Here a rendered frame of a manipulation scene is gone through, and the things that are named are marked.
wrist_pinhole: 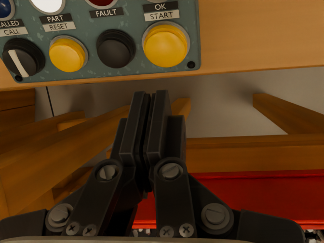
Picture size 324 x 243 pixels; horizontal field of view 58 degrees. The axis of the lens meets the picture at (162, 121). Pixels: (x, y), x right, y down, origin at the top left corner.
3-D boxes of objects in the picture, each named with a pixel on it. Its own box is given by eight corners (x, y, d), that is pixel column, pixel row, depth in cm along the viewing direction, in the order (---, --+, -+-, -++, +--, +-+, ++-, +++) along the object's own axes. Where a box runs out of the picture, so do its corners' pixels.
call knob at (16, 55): (48, 69, 22) (43, 78, 21) (18, 71, 23) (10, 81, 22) (33, 38, 20) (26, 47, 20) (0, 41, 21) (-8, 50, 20)
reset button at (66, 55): (90, 64, 22) (86, 74, 21) (60, 67, 22) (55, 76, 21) (79, 34, 20) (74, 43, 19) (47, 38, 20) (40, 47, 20)
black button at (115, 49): (136, 60, 21) (134, 70, 20) (104, 63, 21) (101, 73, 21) (129, 29, 19) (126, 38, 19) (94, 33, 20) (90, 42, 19)
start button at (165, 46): (189, 59, 21) (188, 69, 20) (148, 62, 21) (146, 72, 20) (185, 20, 19) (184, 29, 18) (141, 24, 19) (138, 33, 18)
